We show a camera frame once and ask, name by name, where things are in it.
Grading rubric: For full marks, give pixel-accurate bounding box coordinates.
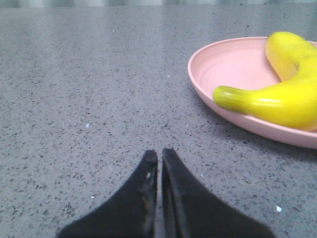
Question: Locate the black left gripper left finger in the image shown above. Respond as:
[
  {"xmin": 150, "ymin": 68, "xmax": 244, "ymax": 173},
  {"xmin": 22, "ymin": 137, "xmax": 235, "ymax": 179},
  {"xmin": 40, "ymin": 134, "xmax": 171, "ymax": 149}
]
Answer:
[{"xmin": 58, "ymin": 150, "xmax": 158, "ymax": 238}]

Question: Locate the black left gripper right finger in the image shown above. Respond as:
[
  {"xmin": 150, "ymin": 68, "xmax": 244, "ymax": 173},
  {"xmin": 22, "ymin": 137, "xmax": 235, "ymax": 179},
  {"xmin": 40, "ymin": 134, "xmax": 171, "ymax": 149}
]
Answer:
[{"xmin": 161, "ymin": 148, "xmax": 275, "ymax": 238}]

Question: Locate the pink plate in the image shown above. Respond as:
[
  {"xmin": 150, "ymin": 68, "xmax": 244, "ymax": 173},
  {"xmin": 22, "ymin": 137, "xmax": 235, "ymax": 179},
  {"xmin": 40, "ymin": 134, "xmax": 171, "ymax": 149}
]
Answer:
[{"xmin": 188, "ymin": 37, "xmax": 317, "ymax": 149}]

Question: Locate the yellow banana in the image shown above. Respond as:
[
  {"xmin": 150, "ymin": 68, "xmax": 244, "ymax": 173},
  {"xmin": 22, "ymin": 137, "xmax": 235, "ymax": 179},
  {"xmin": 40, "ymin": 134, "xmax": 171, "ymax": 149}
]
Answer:
[{"xmin": 213, "ymin": 32, "xmax": 317, "ymax": 131}]

